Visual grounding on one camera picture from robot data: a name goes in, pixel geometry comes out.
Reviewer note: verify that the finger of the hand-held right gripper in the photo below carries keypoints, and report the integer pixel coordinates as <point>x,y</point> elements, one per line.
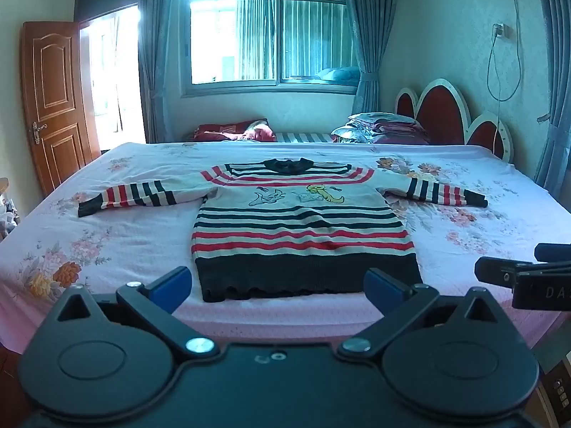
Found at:
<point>495,271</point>
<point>553,252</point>

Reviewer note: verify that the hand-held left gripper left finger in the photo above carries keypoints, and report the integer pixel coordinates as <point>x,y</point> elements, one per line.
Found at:
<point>171,286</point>

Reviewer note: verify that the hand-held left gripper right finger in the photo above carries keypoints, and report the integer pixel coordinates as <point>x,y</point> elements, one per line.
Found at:
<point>384,286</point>

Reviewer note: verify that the striped knit sweater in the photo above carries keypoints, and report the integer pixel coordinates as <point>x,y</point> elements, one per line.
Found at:
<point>294,232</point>

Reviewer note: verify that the bed with floral sheet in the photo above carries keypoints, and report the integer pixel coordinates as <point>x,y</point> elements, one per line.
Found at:
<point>134,232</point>

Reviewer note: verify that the blue curtain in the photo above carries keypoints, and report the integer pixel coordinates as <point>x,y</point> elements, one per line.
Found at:
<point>370,31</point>
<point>156,53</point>
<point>557,98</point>

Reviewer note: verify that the stack of folded quilts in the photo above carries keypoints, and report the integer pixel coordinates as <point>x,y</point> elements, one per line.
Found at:
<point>383,129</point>

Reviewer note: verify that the red pillow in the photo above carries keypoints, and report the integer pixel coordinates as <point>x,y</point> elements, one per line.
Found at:
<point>232,130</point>

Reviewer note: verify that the red and white headboard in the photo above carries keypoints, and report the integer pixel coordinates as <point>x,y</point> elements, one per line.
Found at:
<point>441,111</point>

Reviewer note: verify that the striped mattress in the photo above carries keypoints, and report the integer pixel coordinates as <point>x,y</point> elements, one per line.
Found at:
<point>303,137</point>

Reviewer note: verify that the blue cushion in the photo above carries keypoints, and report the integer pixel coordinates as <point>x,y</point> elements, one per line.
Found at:
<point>341,74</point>

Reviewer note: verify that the brown wooden door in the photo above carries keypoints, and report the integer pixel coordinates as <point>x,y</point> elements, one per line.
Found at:
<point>53,98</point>

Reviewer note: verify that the white charger plug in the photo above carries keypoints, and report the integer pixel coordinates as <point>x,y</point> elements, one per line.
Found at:
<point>500,31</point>

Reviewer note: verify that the sliding glass window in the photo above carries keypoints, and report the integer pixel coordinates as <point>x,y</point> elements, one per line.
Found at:
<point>254,31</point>

